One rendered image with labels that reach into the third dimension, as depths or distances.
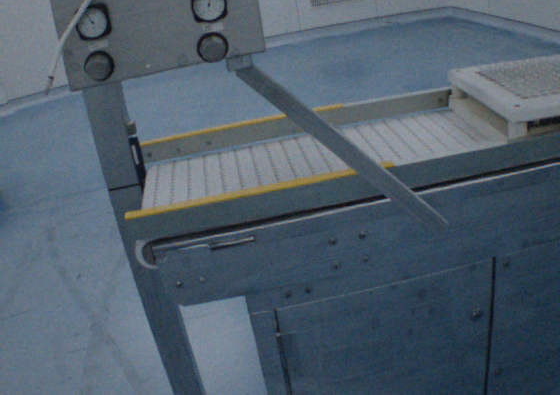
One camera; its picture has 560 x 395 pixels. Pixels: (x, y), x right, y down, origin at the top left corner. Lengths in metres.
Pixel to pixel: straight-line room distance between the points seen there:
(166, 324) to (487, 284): 0.60
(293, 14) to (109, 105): 5.13
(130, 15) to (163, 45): 0.05
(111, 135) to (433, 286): 0.57
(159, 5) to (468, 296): 0.64
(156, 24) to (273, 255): 0.33
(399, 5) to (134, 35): 5.91
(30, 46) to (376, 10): 3.47
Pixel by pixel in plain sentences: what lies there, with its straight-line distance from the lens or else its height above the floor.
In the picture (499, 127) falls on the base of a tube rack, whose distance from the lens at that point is 0.91.
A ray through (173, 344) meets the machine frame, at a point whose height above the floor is 0.44.
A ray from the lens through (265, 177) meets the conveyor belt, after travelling 0.87.
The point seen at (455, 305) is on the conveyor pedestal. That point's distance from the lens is 0.98.
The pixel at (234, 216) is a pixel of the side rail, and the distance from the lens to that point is 0.75.
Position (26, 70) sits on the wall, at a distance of 5.90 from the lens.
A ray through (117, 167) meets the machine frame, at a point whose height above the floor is 0.82.
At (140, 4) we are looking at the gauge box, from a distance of 0.65.
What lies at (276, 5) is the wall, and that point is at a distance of 6.01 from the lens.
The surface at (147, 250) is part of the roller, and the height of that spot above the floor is 0.80.
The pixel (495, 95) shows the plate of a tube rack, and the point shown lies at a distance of 0.90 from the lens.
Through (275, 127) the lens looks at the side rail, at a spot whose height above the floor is 0.84.
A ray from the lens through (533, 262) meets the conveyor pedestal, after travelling 1.01.
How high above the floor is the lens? 1.16
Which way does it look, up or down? 24 degrees down
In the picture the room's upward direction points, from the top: 9 degrees counter-clockwise
